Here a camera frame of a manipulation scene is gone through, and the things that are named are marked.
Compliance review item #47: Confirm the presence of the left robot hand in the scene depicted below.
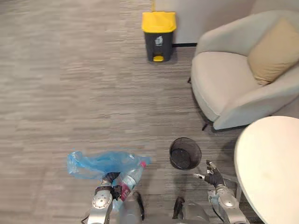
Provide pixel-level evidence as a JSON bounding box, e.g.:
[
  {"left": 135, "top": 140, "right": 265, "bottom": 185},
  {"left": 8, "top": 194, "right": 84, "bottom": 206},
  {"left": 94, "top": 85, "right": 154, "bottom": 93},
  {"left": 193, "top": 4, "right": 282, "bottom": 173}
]
[{"left": 102, "top": 172, "right": 124, "bottom": 202}]

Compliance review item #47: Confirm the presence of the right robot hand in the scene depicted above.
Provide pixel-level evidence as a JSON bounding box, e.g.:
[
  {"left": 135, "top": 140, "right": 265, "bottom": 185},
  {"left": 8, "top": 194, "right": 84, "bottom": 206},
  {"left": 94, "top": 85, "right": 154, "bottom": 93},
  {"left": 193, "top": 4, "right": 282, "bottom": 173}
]
[{"left": 192, "top": 160, "right": 224, "bottom": 187}]

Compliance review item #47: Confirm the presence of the clear plastic water bottle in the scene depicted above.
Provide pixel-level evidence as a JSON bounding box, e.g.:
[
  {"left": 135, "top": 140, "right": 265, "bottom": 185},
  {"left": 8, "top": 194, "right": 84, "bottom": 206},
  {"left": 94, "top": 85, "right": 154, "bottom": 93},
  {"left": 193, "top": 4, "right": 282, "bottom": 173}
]
[{"left": 119, "top": 161, "right": 147, "bottom": 202}]

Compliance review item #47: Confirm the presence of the blue plastic trash bag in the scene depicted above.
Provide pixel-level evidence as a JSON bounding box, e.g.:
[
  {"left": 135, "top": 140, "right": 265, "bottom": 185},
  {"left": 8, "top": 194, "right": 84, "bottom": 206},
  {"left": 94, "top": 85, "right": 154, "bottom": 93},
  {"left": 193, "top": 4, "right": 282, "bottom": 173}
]
[{"left": 67, "top": 150, "right": 152, "bottom": 182}]

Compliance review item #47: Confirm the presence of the black mesh waste bin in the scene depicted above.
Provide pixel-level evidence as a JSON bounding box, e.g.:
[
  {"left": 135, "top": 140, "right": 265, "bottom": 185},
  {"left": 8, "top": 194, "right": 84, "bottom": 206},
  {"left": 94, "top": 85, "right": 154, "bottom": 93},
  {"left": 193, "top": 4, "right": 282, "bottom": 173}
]
[{"left": 169, "top": 137, "right": 202, "bottom": 170}]

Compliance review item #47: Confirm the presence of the round white tea table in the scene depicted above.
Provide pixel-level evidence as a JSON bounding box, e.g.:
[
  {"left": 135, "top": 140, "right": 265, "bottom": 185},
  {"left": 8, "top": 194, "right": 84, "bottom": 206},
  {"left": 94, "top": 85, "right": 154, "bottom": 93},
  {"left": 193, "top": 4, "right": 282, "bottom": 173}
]
[{"left": 234, "top": 116, "right": 299, "bottom": 224}]

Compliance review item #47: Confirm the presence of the yellow-lidded grey pedal bin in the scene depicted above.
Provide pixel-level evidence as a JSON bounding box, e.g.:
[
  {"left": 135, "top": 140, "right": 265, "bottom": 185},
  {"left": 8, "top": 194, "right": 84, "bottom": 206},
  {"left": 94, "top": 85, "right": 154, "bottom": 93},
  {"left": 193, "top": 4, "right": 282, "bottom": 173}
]
[{"left": 141, "top": 11, "right": 177, "bottom": 63}]

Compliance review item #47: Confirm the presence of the beige upholstered armchair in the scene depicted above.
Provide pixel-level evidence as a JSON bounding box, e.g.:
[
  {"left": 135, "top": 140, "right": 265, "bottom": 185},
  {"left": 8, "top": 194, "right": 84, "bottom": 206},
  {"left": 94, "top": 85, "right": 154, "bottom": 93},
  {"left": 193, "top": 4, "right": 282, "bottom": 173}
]
[{"left": 187, "top": 9, "right": 299, "bottom": 131}]

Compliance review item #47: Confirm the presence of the tan cushion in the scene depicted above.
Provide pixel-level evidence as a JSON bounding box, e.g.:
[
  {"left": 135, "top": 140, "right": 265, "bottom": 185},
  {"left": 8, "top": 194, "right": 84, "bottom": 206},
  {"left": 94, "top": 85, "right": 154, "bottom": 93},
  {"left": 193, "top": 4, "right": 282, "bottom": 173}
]
[{"left": 247, "top": 18, "right": 299, "bottom": 86}]

